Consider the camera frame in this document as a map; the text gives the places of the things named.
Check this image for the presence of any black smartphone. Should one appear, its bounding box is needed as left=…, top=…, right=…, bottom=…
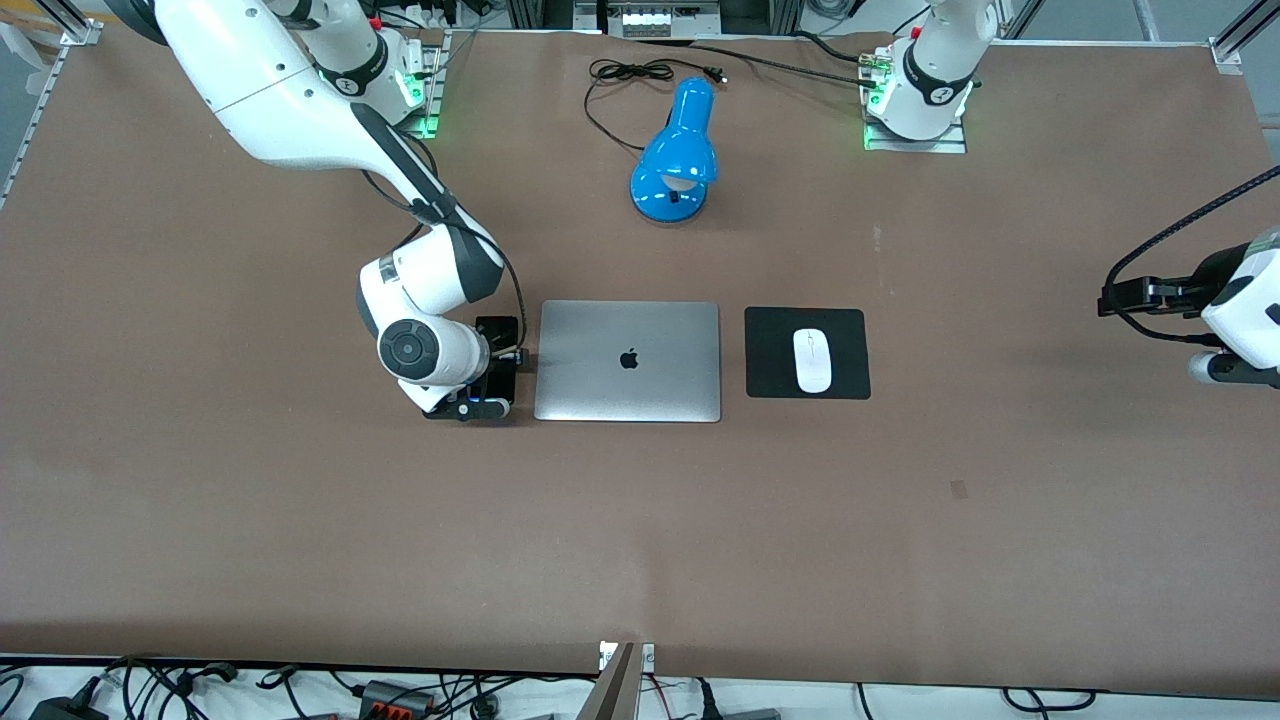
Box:
left=476, top=315, right=522, bottom=401

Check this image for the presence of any white computer mouse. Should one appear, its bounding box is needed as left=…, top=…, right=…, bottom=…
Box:
left=793, top=328, right=836, bottom=395

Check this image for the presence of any black mouse pad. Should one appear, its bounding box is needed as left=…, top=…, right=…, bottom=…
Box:
left=744, top=307, right=872, bottom=401

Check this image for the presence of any silver closed laptop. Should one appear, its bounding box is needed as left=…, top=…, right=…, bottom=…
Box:
left=533, top=300, right=722, bottom=424

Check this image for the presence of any blue desk lamp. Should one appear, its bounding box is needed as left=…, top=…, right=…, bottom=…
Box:
left=629, top=76, right=720, bottom=225

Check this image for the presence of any grey orange connector block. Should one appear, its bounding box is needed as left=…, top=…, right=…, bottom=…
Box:
left=355, top=680, right=439, bottom=720

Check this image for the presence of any white power strip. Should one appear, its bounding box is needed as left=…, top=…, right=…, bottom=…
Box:
left=620, top=8, right=721, bottom=39

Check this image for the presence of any black power adapter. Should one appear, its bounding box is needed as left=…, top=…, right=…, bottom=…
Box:
left=28, top=696, right=111, bottom=720

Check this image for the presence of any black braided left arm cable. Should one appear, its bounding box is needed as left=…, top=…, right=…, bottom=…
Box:
left=1103, top=165, right=1280, bottom=347

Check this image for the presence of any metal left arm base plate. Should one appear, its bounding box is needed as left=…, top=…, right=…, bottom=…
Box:
left=862, top=48, right=969, bottom=154

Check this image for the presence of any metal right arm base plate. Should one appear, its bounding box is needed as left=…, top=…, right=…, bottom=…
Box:
left=380, top=30, right=453, bottom=140

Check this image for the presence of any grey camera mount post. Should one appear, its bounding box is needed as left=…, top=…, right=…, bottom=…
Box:
left=577, top=642, right=656, bottom=720

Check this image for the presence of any black base power cable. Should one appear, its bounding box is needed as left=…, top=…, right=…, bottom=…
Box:
left=636, top=36, right=885, bottom=92

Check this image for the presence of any black lamp power cord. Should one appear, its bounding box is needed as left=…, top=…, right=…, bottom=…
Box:
left=583, top=57, right=729, bottom=154

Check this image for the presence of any black looped floor cable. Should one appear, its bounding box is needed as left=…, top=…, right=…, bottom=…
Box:
left=1002, top=687, right=1099, bottom=714

